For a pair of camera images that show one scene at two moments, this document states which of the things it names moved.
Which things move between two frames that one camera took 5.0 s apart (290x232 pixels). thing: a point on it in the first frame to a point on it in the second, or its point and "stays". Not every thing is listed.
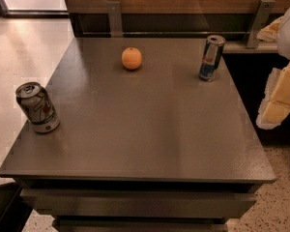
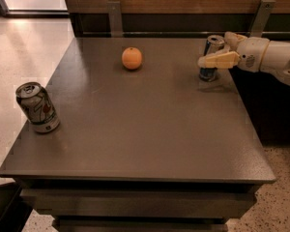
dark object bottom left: x=9 y=210 stays
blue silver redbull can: x=212 y=54 stays
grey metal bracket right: x=259 y=20 stays
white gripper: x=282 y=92 to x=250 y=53
